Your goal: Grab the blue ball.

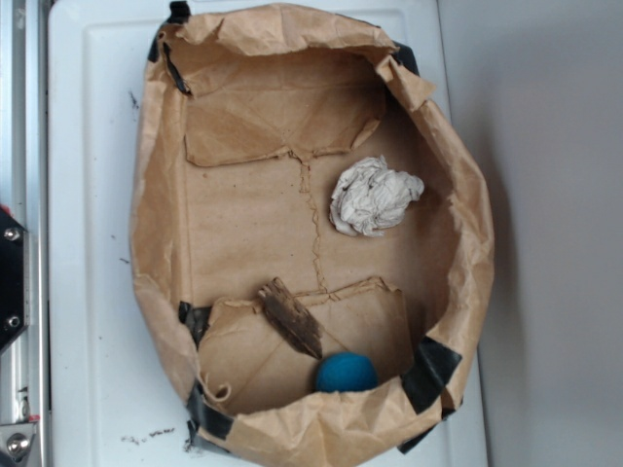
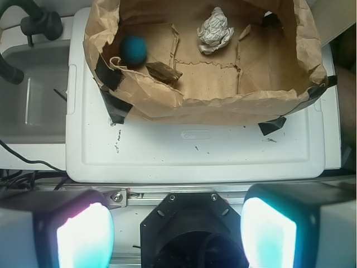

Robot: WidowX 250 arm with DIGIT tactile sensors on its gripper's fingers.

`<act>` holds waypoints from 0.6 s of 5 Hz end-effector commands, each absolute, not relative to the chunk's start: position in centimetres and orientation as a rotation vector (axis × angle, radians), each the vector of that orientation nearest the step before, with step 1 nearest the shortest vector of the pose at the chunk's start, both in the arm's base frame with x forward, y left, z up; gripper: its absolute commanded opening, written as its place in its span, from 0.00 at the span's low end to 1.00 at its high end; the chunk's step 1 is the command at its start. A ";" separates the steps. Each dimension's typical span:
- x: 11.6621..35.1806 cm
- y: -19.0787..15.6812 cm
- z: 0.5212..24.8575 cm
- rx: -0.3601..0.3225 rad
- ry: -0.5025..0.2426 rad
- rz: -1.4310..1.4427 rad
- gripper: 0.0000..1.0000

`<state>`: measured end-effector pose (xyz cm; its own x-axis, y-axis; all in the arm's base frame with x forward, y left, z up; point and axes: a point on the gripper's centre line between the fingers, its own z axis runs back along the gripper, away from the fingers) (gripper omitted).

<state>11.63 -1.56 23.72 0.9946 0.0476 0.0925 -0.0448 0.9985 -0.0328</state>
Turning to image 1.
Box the crumpled white paper ball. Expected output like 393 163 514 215
329 156 424 237

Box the white plastic tray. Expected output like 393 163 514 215
48 1 239 466

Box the brown paper bag bin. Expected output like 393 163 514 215
130 2 495 466

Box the brown wood bark piece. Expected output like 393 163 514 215
258 277 323 360

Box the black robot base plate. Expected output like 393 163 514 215
0 205 28 353

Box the aluminium frame rail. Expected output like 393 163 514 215
1 1 53 466

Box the blue felt ball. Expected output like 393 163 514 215
315 352 379 393

